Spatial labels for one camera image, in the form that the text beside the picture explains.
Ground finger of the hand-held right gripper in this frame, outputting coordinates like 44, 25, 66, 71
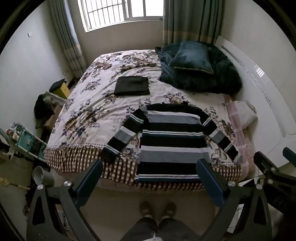
282, 147, 296, 166
253, 152, 281, 176

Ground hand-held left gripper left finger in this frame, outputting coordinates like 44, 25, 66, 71
26, 159, 103, 241

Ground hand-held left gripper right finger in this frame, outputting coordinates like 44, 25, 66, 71
196, 159, 273, 241

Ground striped knit sweater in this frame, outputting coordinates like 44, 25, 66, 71
102, 102, 243, 182

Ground pink checked cloth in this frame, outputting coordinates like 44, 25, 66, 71
223, 94, 256, 167

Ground grey cup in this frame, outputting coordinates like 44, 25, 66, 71
32, 166, 55, 187

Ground person's right shoe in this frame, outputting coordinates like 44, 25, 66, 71
162, 202, 176, 218

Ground person's shoe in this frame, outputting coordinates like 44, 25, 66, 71
139, 201, 153, 218
162, 202, 176, 218

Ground white folded towel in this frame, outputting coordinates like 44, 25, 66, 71
232, 100, 258, 129

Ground person's dark trousers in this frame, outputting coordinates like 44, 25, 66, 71
120, 217, 201, 241

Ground white headboard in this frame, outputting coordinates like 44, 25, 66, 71
214, 35, 296, 167

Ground person's left shoe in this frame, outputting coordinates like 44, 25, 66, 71
139, 201, 153, 218

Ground floral bed sheet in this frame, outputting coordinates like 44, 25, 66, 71
43, 49, 256, 192

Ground teal storage cart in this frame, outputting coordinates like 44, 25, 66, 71
13, 123, 48, 161

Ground wooden broom stick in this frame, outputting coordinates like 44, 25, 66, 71
0, 177, 30, 190

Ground cardboard box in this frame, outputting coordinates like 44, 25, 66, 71
44, 104, 63, 131

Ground black bag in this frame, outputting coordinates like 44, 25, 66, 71
34, 94, 55, 120

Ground yellow box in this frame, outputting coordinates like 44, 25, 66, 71
52, 82, 71, 99

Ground black cloth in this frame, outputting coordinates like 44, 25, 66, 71
50, 79, 67, 92

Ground dark teal fluffy blanket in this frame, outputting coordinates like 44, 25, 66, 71
155, 41, 243, 94

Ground folded black garment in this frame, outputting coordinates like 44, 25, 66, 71
114, 76, 150, 96

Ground dark teal pillow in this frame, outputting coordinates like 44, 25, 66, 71
169, 42, 214, 75

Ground barred window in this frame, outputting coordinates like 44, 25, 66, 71
77, 0, 164, 33

